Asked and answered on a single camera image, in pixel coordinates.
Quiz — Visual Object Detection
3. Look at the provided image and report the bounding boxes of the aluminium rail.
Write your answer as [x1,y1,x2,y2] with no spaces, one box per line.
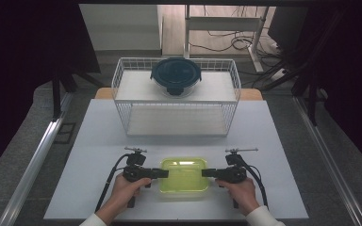
[0,92,74,226]
[291,93,362,226]

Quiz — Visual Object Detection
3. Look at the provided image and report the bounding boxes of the white metal desk frame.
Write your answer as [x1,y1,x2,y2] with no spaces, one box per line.
[183,4,270,73]

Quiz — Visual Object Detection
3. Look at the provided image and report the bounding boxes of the person's left hand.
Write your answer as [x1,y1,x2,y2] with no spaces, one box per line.
[95,175,152,224]

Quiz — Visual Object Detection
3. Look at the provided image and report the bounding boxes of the round dark blue lidded container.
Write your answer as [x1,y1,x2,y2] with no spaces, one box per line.
[150,56,202,98]

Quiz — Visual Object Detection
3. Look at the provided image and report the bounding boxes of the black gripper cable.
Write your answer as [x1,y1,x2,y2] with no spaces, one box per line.
[93,153,130,214]
[238,154,270,210]

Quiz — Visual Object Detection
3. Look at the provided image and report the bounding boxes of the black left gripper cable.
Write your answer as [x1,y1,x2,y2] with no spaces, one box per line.
[93,153,130,214]

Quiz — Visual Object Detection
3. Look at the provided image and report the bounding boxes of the wooden board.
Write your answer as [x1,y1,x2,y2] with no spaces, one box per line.
[93,87,264,102]

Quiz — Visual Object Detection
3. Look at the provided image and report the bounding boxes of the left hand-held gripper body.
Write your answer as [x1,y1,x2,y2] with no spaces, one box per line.
[122,146,154,209]

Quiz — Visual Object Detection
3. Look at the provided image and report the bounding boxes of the person's right hand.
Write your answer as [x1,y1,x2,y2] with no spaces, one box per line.
[216,177,260,217]

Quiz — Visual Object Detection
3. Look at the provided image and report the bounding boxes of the black floor cables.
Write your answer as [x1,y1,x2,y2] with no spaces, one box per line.
[188,5,286,59]

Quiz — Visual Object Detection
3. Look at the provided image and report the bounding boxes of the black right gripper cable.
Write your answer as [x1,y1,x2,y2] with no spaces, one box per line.
[238,154,270,210]

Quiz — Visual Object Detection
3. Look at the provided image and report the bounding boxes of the black metal stand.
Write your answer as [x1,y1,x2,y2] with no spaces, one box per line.
[50,53,106,123]
[253,8,352,127]

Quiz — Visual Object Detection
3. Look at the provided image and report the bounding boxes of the white wire shelf rack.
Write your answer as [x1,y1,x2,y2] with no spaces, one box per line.
[110,56,242,137]

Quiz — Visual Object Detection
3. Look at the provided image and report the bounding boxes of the black floor bracket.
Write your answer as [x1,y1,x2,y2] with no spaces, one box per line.
[53,121,77,145]

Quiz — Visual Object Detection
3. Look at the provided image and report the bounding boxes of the black curtain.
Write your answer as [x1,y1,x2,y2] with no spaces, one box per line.
[304,4,362,180]
[0,0,102,185]

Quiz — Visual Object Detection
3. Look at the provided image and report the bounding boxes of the yellow-green lidded rectangular container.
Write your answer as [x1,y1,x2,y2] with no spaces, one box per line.
[158,156,209,200]

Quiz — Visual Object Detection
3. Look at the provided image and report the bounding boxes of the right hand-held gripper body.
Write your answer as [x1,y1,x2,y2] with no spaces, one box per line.
[215,147,259,209]

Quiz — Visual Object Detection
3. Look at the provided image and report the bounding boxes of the white cabinet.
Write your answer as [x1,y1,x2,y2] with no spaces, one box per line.
[78,3,164,53]

